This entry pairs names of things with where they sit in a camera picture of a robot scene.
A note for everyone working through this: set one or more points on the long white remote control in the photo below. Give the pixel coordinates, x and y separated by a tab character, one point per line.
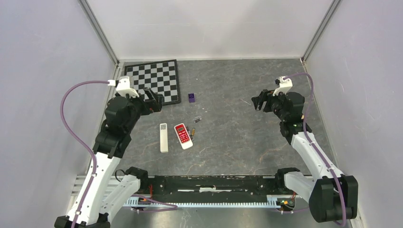
163	138

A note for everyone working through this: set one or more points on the purple cube block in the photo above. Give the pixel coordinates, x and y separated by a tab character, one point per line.
191	97

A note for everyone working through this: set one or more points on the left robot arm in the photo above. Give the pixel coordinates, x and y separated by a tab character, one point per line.
92	209

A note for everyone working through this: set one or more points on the black white chessboard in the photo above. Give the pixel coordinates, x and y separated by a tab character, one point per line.
162	77

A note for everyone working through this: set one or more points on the red white remote control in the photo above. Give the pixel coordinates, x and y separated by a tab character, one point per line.
183	136

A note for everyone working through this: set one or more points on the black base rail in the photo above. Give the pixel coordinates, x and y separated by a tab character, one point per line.
213	189

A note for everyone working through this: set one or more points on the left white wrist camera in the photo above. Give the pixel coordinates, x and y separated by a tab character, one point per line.
123	87

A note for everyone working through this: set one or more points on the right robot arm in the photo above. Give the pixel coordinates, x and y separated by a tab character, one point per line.
331	195

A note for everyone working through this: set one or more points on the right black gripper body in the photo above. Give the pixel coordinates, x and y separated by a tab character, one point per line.
274	103

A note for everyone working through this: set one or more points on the white toothed cable duct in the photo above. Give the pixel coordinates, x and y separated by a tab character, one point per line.
269	202

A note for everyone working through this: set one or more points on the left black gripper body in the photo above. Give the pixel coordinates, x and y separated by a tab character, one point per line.
148	107

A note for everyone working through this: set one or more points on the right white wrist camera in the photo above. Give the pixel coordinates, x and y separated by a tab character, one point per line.
284	85

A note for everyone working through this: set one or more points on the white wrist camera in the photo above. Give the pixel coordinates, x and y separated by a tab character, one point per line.
284	85
123	87

